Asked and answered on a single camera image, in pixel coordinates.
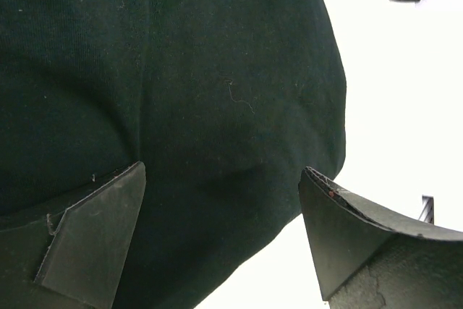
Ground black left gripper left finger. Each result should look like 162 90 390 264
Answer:
1 161 146 309

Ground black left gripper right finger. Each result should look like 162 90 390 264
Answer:
299 167 462 309

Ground aluminium front rail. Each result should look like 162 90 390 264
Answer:
418 195 435 224

